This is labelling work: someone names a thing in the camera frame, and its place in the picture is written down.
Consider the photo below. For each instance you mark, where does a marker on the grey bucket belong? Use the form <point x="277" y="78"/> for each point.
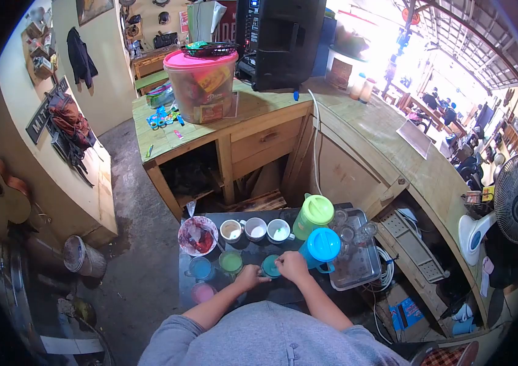
<point x="83" y="257"/>

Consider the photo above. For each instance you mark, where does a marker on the grey perforated plastic tray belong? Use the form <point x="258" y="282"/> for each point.
<point x="417" y="249"/>

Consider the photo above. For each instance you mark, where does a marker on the wooden desk with drawer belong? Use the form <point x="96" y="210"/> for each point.
<point x="259" y="137"/>

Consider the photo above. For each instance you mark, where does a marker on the bowl with red pieces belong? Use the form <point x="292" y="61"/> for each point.
<point x="197" y="236"/>

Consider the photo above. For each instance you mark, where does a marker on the cardboard box with blue print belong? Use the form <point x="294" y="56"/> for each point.
<point x="406" y="313"/>

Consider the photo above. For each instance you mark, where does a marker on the wooden wall shelf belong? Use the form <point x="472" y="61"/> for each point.
<point x="39" y="45"/>

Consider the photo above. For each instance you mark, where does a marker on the teal plastic cup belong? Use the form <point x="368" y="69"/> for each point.
<point x="269" y="270"/>

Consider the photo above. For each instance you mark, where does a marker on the metal tray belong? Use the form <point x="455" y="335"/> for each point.
<point x="359" y="265"/>

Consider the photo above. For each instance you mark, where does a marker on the black low table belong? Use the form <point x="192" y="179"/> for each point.
<point x="254" y="249"/>

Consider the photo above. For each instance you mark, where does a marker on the person's left fingers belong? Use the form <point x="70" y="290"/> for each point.
<point x="264" y="277"/>

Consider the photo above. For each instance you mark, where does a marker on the clear acrylic sign stand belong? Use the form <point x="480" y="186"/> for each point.
<point x="415" y="137"/>

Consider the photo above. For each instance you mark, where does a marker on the person's left hand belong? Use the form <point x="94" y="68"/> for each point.
<point x="249" y="277"/>

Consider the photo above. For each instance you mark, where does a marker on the dark hanging jacket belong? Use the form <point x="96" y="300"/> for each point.
<point x="80" y="57"/>

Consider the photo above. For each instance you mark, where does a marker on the glass mug with blue drink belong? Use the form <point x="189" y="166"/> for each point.
<point x="200" y="269"/>

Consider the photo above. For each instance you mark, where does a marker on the person's right fingers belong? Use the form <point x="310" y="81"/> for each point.
<point x="279" y="262"/>

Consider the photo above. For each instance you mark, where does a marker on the glass mug with pink drink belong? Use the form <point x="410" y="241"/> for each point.
<point x="202" y="293"/>

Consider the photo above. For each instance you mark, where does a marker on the blue plastic pitcher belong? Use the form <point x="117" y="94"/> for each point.
<point x="322" y="246"/>

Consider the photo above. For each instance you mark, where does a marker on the person's right hand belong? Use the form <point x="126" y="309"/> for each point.
<point x="293" y="266"/>

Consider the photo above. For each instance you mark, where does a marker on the clear tub with pink lid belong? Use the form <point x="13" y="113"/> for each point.
<point x="200" y="87"/>

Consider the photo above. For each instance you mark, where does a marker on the wooden guitar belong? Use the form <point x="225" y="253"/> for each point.
<point x="9" y="196"/>

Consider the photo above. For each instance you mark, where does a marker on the wooden counter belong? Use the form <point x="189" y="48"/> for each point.
<point x="378" y="132"/>

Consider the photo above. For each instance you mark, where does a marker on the black loudspeaker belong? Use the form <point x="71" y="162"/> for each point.
<point x="282" y="45"/>

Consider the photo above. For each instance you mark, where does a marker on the white mug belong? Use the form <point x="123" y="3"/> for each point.
<point x="279" y="231"/>
<point x="255" y="228"/>
<point x="230" y="230"/>

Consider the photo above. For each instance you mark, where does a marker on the clear drinking glass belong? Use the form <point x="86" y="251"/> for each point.
<point x="347" y="234"/>
<point x="340" y="217"/>
<point x="369" y="229"/>

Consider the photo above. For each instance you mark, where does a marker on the blue snack packets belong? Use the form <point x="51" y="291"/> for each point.
<point x="162" y="117"/>

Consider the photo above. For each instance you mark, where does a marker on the black wall sign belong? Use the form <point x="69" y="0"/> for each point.
<point x="41" y="114"/>

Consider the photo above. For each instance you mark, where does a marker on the glass mug with green drink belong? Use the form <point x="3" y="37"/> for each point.
<point x="230" y="262"/>

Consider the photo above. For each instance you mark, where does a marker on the white standing fan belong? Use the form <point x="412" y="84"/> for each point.
<point x="515" y="199"/>

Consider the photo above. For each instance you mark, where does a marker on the red and black backpack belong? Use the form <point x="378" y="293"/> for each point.
<point x="69" y="119"/>

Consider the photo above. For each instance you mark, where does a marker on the green plastic pitcher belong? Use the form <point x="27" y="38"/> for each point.
<point x="315" y="213"/>

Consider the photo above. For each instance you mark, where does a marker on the person's body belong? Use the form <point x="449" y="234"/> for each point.
<point x="263" y="338"/>

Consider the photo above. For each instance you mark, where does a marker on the white jar with dark label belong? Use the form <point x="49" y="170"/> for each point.
<point x="343" y="68"/>

